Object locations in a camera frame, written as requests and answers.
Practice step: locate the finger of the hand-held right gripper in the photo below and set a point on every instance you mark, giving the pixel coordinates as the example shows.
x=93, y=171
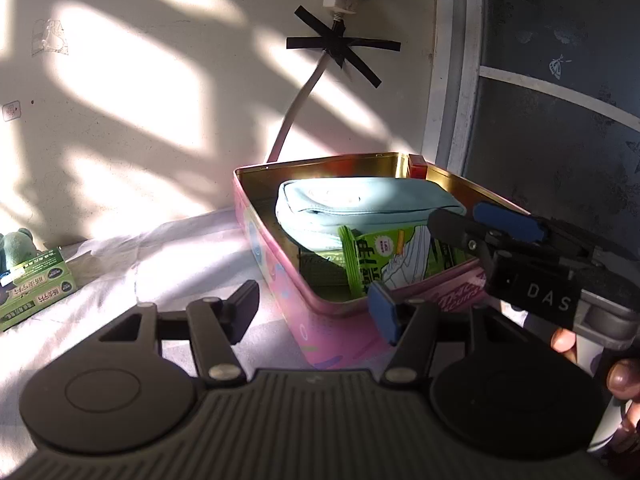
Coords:
x=510, y=222
x=460, y=230

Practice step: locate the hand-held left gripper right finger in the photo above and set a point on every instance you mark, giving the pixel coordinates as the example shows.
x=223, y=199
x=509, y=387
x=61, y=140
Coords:
x=384, y=310

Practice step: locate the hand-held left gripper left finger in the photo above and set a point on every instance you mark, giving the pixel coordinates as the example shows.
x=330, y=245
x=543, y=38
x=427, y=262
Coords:
x=245, y=300

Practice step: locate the green snack packet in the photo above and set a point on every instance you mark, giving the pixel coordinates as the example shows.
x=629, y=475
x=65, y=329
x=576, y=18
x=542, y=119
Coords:
x=380, y=260

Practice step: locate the pink tin box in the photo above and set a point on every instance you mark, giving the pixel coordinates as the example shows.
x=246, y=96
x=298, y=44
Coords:
x=320, y=340

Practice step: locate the light blue zip pouch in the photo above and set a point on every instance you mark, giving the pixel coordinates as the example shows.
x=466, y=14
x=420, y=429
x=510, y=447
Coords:
x=350, y=210

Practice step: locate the person's right hand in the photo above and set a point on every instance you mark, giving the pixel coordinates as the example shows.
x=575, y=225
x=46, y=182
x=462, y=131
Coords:
x=625, y=377

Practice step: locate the white framed dark door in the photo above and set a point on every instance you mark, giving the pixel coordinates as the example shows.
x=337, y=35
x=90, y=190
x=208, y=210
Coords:
x=550, y=135

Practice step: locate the pale bed sheet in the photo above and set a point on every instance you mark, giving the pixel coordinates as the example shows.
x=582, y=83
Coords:
x=100, y=260

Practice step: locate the green and white carton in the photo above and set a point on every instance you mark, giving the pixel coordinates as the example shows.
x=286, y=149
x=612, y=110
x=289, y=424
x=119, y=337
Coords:
x=35, y=285

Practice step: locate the black tape cross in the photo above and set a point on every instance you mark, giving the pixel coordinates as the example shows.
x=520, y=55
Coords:
x=340, y=45

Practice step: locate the green plush toy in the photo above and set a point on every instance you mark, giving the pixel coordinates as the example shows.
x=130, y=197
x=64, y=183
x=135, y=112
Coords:
x=17, y=250

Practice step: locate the small white wall sticker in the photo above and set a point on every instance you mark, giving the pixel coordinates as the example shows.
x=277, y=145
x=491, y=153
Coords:
x=11, y=111

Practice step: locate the clear square wall sticker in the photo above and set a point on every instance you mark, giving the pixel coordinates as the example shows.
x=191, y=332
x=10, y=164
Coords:
x=50, y=37

